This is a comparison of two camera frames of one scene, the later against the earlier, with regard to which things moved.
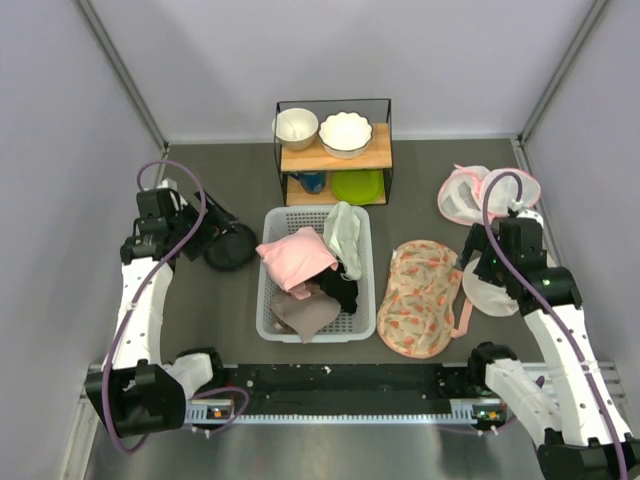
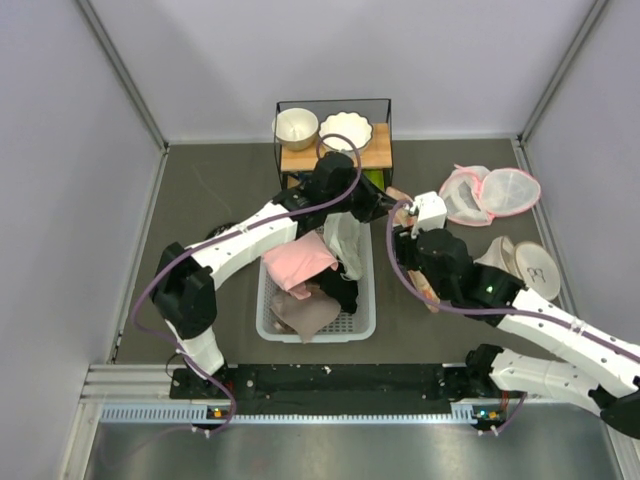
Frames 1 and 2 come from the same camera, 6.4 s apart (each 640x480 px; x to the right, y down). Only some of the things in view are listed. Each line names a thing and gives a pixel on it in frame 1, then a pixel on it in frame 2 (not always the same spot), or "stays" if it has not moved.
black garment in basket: x=343 y=289 stays
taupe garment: x=307 y=315 stays
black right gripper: x=475 y=241 → x=404 y=243
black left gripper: x=213 y=222 → x=375 y=201
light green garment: x=343 y=235 stays
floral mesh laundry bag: x=418 y=312 → x=400 y=201
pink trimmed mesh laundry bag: x=461 y=193 stays
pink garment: x=295 y=258 stays
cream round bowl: x=295 y=128 stays
